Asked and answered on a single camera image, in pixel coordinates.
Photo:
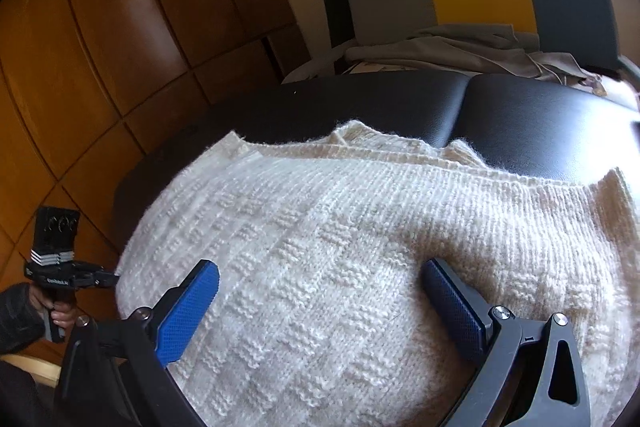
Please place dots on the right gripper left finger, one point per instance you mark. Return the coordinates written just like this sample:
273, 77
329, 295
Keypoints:
115, 373

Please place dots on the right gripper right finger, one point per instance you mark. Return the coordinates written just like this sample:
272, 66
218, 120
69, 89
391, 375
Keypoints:
551, 390

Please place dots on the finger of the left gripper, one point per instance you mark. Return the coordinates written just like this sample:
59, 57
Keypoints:
104, 279

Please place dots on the cream knitted sweater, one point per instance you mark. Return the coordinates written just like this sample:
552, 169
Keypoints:
320, 319

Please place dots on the black sleeved left forearm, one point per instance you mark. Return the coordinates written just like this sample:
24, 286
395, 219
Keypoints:
20, 322

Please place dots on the person's left hand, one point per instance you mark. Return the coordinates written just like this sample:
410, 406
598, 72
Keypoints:
62, 312

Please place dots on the grey cloth on bed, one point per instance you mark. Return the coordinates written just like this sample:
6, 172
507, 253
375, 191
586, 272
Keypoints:
479, 49

